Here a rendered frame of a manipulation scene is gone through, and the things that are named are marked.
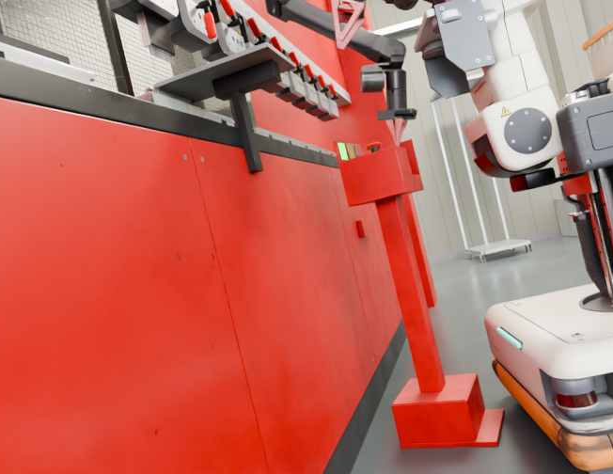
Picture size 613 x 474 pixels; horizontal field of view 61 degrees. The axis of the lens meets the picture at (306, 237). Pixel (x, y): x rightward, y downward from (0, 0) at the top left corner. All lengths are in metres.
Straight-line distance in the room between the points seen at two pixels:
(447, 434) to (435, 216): 4.24
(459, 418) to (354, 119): 2.25
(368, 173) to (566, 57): 4.66
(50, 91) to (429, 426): 1.17
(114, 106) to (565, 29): 5.44
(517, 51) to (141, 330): 1.04
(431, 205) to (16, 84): 5.09
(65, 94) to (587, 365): 0.98
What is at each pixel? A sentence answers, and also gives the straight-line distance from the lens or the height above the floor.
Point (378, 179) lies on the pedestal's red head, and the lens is 1.35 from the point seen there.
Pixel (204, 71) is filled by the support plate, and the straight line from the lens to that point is 1.13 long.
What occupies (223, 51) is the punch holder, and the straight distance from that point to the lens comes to 1.58.
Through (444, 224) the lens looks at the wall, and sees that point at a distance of 5.57.
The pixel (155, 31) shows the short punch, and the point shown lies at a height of 1.14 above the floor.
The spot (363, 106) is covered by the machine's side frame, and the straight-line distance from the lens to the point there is 3.31.
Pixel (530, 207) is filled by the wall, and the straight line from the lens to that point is 5.77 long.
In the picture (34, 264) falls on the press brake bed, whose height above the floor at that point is 0.65.
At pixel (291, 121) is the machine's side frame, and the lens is 3.42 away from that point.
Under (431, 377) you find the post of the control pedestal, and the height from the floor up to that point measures 0.16.
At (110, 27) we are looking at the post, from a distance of 2.63.
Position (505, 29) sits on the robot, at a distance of 1.37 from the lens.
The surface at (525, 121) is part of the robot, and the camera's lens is 1.28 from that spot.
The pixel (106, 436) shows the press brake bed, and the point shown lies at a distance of 0.65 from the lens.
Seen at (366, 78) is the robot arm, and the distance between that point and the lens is 1.48.
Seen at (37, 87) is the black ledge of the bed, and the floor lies 0.85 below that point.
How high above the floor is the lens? 0.62
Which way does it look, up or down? level
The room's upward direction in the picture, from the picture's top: 14 degrees counter-clockwise
